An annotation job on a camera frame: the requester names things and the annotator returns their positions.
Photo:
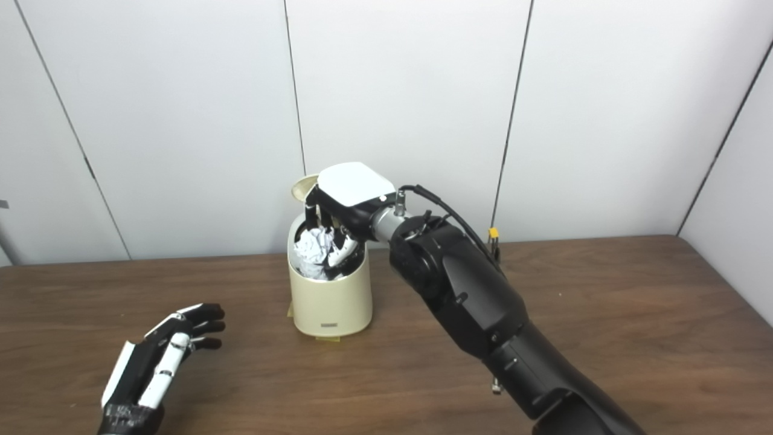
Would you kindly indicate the white paper ball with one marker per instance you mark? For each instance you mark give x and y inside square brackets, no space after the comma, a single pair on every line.
[311,251]

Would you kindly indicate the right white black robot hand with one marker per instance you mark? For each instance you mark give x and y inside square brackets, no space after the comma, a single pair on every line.
[353,184]

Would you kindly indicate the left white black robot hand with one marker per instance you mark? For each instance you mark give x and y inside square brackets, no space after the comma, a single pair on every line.
[145,371]

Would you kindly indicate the cream round bin lid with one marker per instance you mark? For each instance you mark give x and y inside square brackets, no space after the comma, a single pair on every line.
[302,187]

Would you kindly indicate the cream-colored round bin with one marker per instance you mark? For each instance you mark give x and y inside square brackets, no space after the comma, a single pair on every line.
[329,302]

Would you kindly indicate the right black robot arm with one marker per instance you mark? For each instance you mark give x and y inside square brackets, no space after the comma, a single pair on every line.
[471,290]

